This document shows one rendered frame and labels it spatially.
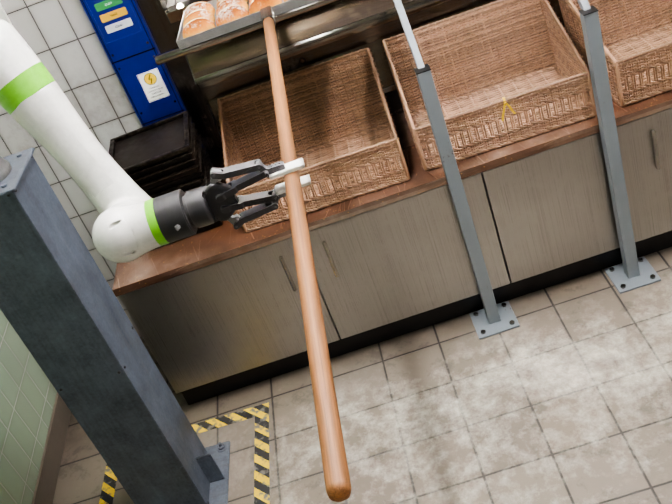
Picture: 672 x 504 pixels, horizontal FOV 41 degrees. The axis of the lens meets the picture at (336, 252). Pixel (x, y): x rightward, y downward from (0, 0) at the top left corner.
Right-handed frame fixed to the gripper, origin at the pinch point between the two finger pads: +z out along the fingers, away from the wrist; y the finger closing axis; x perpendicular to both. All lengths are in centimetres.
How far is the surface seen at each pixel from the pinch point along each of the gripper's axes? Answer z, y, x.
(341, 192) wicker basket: 4, 58, -90
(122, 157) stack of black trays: -59, 33, -112
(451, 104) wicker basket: 48, 60, -127
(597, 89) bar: 84, 47, -79
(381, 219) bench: 13, 69, -85
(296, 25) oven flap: 7, 20, -139
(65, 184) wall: -90, 47, -140
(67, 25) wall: -63, -5, -140
